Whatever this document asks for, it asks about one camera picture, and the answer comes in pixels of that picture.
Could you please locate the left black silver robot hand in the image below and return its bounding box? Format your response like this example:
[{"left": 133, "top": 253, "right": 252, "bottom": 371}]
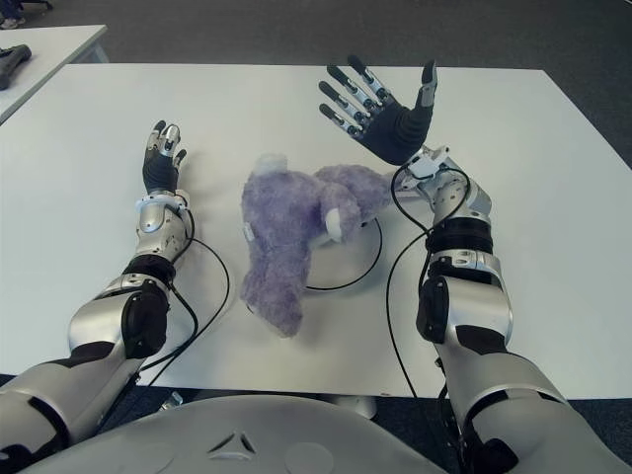
[{"left": 141, "top": 119, "right": 188, "bottom": 194}]

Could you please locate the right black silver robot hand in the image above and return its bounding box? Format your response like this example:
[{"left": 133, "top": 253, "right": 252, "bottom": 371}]
[{"left": 318, "top": 53, "right": 439, "bottom": 167}]

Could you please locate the purple plush bunny doll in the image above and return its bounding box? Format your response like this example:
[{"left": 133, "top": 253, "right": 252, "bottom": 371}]
[{"left": 240, "top": 152, "right": 396, "bottom": 341}]

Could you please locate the white plate with black rim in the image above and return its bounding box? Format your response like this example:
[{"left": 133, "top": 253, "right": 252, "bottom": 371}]
[{"left": 305, "top": 214, "right": 385, "bottom": 291}]

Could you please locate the white side table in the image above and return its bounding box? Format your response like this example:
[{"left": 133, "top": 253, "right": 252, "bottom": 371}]
[{"left": 0, "top": 24, "right": 109, "bottom": 124}]

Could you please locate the black handheld controller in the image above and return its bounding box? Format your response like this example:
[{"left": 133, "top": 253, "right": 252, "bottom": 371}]
[{"left": 0, "top": 43, "right": 34, "bottom": 91}]

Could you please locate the grey robot torso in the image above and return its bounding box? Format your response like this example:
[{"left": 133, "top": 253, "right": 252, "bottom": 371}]
[{"left": 29, "top": 394, "right": 445, "bottom": 474}]

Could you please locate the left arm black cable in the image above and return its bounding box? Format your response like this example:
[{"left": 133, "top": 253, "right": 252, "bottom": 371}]
[{"left": 98, "top": 236, "right": 232, "bottom": 431}]

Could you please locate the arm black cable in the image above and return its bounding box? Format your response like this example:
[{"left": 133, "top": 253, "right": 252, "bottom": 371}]
[
  {"left": 98, "top": 236, "right": 232, "bottom": 431},
  {"left": 385, "top": 165, "right": 470, "bottom": 399}
]

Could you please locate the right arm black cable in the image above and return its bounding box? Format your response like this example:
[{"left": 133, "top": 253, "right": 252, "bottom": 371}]
[{"left": 385, "top": 165, "right": 470, "bottom": 399}]

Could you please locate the grey table pedestal base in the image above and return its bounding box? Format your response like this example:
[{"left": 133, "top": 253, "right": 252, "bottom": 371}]
[{"left": 335, "top": 394, "right": 379, "bottom": 420}]

